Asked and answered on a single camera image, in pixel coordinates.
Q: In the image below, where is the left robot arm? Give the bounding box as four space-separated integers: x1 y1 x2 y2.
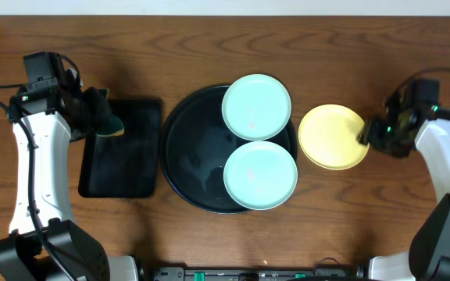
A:
0 78 139 280

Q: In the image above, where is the light blue plate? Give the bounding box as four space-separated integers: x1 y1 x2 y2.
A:
223 141 298 211
221 74 292 141

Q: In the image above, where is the green yellow sponge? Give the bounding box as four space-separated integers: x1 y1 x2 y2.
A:
95 88 125 137

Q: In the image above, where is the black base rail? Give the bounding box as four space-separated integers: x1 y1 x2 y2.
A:
146 258 369 281

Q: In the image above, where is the round black tray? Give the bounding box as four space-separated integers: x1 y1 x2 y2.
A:
159 84 298 215

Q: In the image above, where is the yellow plate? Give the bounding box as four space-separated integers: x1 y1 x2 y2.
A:
298 104 369 170

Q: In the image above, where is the rectangular black water tray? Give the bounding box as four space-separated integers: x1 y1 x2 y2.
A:
78 99 163 198

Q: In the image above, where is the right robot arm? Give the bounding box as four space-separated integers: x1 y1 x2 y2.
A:
359 91 450 280

